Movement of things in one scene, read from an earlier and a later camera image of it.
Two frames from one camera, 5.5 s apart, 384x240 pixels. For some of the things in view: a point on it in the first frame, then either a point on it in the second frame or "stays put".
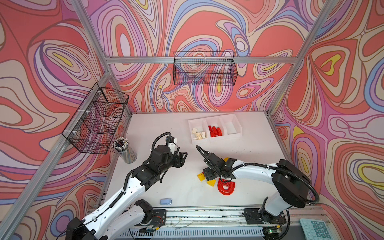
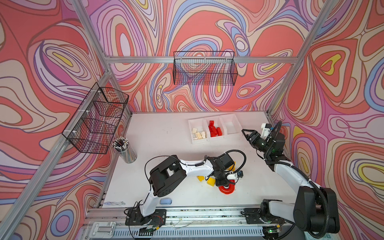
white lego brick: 198,135 stays put
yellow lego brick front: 211,182 stays put
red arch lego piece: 231,185 stays put
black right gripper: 208,174 to 253,134
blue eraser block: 165,201 stays put
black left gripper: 179,161 to 224,184
